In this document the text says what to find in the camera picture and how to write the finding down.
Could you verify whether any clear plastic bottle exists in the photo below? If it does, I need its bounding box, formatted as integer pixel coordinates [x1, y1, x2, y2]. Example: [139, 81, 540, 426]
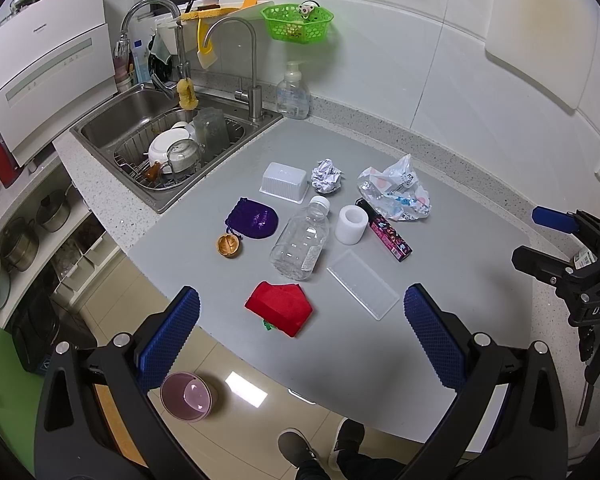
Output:
[270, 196, 330, 281]

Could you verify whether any white plastic container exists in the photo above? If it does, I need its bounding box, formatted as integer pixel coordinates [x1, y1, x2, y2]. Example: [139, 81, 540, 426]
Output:
[259, 162, 309, 204]

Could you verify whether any clear plastic lid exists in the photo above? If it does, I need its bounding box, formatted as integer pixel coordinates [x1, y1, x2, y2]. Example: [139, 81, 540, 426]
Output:
[327, 249, 399, 321]

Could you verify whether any soap dispenser bottle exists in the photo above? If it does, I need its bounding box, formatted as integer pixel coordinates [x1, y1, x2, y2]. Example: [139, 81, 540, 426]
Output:
[276, 61, 311, 120]

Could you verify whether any pink trash bin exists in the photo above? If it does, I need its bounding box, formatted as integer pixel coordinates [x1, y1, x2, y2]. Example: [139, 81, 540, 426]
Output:
[160, 372, 213, 422]

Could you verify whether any white dishwasher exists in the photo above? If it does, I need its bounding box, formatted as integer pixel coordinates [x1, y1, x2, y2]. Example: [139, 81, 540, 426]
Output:
[0, 0, 117, 166]

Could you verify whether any yellow sponge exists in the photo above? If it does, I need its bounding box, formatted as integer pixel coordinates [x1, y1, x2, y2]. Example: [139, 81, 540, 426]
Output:
[176, 78, 198, 110]

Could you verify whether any shoe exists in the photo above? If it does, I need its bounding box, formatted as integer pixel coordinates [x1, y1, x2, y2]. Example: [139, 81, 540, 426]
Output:
[328, 418, 365, 470]
[277, 428, 329, 480]

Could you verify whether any white plastic cup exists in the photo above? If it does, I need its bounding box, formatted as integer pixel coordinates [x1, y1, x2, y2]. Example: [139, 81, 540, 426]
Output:
[335, 205, 368, 245]

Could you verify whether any yellow rack bar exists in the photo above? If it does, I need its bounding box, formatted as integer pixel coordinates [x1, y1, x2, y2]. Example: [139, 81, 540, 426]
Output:
[180, 0, 259, 22]

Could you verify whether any plastic bag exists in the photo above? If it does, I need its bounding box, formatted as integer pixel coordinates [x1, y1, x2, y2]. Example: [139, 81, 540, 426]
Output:
[358, 154, 431, 221]

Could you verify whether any stainless steel sink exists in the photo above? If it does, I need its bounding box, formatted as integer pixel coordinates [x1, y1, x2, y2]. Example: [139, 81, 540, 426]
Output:
[70, 84, 282, 214]

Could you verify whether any red cloth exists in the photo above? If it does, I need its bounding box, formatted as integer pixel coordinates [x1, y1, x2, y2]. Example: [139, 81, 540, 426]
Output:
[245, 282, 313, 337]

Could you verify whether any pull-out chrome faucet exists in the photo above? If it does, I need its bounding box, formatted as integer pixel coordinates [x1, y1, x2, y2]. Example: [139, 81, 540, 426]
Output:
[114, 0, 194, 101]

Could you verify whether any green plastic basket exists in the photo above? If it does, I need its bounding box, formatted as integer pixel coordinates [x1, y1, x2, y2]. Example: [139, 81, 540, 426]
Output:
[260, 0, 334, 44]

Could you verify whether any right shoe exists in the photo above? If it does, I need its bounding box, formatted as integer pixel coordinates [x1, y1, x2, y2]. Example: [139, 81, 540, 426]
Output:
[328, 418, 365, 470]

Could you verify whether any black trash bin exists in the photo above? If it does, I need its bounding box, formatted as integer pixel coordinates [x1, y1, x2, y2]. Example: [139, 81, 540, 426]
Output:
[10, 288, 97, 376]

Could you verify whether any tall chrome faucet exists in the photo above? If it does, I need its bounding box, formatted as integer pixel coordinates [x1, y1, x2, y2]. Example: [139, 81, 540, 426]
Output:
[202, 16, 264, 124]

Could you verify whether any red kettle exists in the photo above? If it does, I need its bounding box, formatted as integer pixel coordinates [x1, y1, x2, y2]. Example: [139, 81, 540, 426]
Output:
[0, 133, 22, 188]

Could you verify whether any purple pouch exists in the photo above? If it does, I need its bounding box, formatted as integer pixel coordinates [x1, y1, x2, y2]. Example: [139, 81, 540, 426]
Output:
[225, 197, 279, 240]

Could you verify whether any clear glass in sink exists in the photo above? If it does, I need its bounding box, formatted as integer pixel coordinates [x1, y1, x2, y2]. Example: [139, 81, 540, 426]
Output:
[193, 107, 230, 162]

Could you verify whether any steel pot on shelf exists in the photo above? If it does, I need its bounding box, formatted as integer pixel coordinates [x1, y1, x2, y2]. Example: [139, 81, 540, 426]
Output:
[35, 190, 71, 233]

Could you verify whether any white bowl in sink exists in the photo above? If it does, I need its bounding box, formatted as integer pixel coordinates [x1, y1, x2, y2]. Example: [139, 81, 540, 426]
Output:
[147, 128, 202, 176]

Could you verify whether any paper ball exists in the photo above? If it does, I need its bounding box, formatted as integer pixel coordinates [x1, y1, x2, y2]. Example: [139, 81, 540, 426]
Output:
[311, 158, 342, 195]

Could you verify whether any left shoe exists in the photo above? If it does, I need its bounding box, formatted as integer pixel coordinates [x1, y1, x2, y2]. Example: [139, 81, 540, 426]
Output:
[277, 428, 329, 480]

